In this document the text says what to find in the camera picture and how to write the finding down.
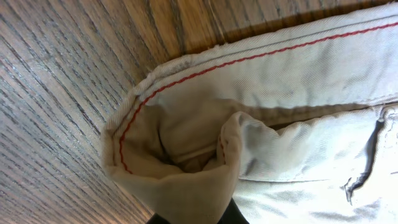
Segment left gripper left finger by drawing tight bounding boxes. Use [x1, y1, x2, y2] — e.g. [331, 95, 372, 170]
[146, 213, 170, 224]

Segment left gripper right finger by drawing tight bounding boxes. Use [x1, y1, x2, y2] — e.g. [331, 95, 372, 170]
[217, 199, 249, 224]

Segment beige shorts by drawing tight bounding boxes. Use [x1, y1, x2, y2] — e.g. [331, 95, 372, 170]
[101, 2, 397, 223]

